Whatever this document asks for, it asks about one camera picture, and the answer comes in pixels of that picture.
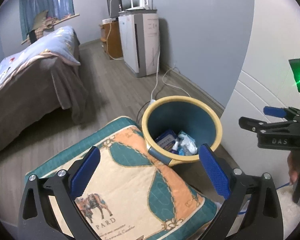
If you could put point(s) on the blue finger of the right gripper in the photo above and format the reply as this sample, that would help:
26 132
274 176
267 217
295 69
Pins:
274 111

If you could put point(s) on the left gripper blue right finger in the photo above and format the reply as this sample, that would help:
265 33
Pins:
217 176

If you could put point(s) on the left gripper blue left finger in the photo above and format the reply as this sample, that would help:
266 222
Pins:
81 171

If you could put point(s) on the light blue face mask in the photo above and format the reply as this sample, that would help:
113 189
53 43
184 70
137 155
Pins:
187 145

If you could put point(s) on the purple spray bottle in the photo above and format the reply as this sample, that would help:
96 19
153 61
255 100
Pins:
174 148

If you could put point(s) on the blue snack bag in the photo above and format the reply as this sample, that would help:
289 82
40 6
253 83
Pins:
167 140

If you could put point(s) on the yellow teal trash bin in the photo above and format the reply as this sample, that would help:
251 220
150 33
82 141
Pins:
180 113

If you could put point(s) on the person's right hand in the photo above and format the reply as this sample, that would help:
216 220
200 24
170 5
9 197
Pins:
293 173

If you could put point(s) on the horse pattern quilted mat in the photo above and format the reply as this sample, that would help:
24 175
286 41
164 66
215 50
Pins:
131 194

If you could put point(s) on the bed with grey cover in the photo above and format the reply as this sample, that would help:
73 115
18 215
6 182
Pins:
45 85

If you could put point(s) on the wooden tv cabinet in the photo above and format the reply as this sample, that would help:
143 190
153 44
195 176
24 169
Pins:
111 40

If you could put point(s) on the light blue floral quilt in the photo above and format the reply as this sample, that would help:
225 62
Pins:
60 43

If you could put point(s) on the white air purifier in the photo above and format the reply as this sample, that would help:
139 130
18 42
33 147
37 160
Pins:
140 41

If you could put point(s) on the pile of clothes on sill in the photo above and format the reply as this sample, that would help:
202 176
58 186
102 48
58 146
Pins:
42 22

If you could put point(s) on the black television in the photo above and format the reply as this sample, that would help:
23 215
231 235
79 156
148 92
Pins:
114 7

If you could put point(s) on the white wifi router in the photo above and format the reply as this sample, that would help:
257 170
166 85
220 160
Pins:
140 5

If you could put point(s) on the teal window curtain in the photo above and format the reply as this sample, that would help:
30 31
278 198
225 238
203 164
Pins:
29 9

